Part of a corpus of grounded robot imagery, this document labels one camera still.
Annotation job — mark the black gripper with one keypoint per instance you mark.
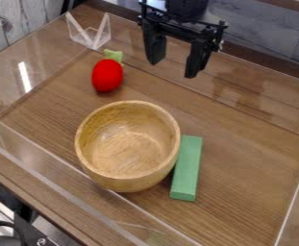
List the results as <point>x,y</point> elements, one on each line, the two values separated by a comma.
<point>185,19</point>

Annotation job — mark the red plush fruit green stem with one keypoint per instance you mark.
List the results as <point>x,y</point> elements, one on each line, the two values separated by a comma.
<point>106,72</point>

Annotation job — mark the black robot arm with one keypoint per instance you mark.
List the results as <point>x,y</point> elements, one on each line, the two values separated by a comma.
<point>185,20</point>

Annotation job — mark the wooden bowl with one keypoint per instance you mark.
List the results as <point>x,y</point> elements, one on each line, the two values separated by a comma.
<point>127,143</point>

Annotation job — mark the clear acrylic tray walls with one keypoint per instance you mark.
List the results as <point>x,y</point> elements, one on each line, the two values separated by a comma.
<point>240,106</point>

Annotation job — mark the green rectangular block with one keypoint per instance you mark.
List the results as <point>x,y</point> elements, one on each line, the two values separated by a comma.
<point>187,167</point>

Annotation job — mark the clear acrylic corner bracket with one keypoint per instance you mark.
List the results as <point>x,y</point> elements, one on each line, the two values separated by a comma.
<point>92,38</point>

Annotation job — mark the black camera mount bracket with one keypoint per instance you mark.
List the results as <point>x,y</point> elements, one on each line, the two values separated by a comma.
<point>30,236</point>

